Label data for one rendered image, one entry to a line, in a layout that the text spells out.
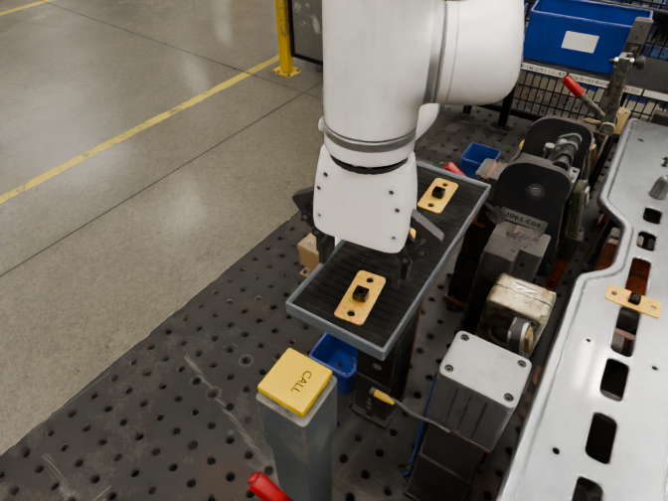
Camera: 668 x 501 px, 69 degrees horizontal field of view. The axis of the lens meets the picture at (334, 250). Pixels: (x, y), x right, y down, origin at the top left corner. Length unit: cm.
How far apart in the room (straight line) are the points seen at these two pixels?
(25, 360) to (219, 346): 124
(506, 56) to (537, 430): 51
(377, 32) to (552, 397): 57
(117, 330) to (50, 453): 112
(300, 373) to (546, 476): 35
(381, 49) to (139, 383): 93
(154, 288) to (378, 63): 201
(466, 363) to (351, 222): 25
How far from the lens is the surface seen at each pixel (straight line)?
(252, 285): 126
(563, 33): 162
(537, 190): 87
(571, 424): 77
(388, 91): 40
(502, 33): 40
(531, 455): 73
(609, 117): 128
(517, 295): 77
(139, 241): 256
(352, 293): 62
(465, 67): 39
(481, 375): 63
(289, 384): 55
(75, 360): 219
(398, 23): 38
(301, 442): 58
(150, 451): 107
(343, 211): 49
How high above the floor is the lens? 163
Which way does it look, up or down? 44 degrees down
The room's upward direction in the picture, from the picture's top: straight up
